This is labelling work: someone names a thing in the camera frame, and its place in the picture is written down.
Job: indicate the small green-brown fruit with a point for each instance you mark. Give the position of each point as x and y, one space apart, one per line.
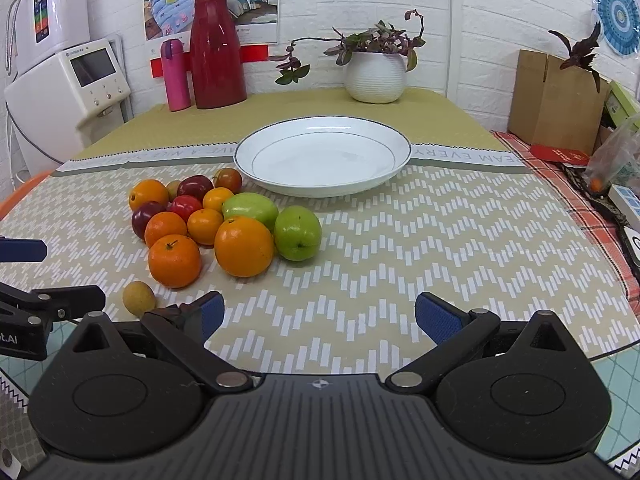
172 189

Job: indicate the oblong green apple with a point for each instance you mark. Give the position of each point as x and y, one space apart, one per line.
251 205

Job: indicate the white ceramic plate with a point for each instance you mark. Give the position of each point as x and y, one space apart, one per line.
322 156

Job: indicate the white pot purple plant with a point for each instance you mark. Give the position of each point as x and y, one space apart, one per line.
375 61

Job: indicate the red envelope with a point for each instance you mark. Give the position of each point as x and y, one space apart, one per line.
560 155

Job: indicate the pink thermos bottle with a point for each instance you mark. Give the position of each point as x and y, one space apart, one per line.
173 65

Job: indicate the orange chair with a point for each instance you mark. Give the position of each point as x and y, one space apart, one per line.
21 192

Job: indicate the round green apple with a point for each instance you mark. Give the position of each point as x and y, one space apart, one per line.
297 234

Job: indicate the clear plastic bag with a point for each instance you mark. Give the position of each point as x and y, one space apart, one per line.
617 160

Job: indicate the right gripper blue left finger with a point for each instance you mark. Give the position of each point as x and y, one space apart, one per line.
180 332

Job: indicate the red-green tomato fruit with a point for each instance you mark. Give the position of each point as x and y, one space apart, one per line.
228 178

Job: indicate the small yellow-orange mandarin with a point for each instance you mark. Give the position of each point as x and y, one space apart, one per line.
214 199

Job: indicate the dark red plum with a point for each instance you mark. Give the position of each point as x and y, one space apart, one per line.
142 216
196 186

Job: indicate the dark red plum back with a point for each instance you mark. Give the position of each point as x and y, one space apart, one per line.
196 186

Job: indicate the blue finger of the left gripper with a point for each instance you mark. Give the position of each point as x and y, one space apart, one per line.
13 250
58 304

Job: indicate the blue round wall ornament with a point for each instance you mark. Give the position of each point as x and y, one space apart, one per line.
619 21

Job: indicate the small tan longan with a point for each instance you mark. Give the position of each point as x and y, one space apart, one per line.
138 298

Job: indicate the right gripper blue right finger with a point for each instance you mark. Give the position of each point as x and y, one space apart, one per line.
459 337

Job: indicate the patterned beige tablecloth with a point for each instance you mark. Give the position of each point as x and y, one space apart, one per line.
490 235

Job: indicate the dark purple plant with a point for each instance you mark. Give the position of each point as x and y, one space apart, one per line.
581 54

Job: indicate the white wall water purifier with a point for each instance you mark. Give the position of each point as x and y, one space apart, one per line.
38 29

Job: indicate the brown cardboard box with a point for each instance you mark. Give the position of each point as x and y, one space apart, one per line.
555 106

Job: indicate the red thermos jug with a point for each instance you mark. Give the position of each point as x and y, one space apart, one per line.
217 72

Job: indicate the white floor water dispenser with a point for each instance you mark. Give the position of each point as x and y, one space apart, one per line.
66 103

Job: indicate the large front orange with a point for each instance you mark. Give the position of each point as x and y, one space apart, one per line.
243 247

